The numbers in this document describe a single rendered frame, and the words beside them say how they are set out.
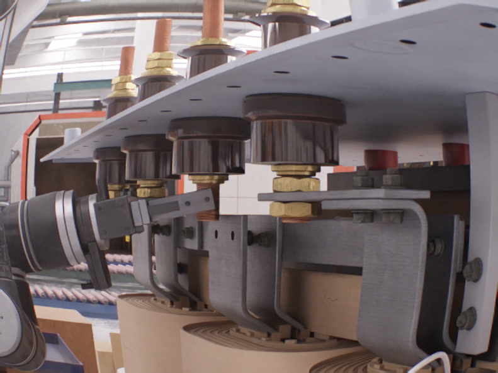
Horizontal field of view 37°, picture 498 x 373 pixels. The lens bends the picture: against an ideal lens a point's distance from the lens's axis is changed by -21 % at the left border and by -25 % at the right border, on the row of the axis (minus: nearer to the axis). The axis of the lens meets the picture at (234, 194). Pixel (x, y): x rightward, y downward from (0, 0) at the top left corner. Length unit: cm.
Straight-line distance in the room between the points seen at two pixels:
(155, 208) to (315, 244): 21
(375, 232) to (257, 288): 42
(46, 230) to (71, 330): 119
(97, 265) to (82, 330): 118
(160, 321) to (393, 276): 76
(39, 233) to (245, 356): 33
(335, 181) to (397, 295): 90
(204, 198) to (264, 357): 24
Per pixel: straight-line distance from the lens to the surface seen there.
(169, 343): 146
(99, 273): 116
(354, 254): 95
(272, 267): 114
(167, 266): 159
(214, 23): 119
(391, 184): 72
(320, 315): 113
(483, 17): 43
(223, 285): 118
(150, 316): 148
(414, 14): 42
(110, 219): 112
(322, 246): 103
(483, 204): 73
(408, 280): 74
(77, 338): 233
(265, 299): 116
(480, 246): 73
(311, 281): 116
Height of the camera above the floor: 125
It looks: 1 degrees up
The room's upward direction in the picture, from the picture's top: straight up
